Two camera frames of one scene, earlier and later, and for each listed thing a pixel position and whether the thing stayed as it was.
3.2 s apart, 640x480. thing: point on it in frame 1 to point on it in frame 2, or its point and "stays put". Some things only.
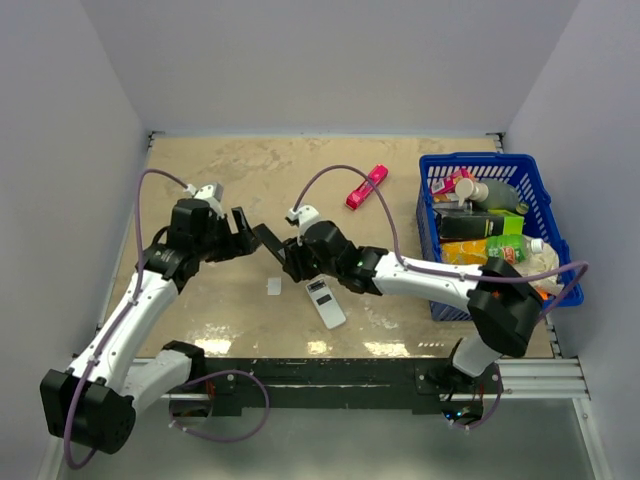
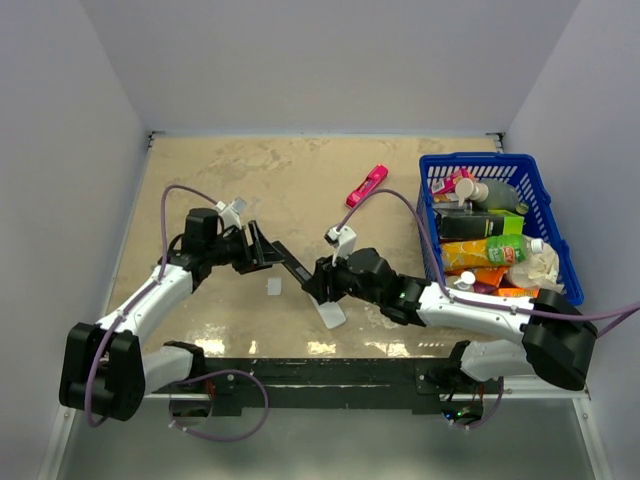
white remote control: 326,303 stays put
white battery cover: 274,286 stays put
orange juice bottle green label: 473,252 stays put
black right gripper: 296,262 to 324,280
